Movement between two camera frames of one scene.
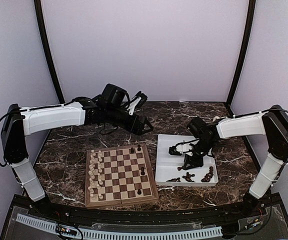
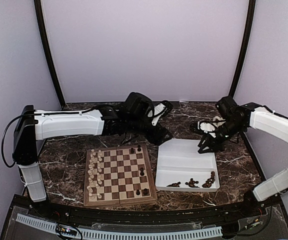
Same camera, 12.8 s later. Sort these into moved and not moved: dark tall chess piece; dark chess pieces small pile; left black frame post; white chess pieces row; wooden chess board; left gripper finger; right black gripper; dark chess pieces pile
Moved: right black gripper; left gripper finger; dark chess pieces pile; dark chess pieces small pile
Not moved: white chess pieces row; wooden chess board; dark tall chess piece; left black frame post
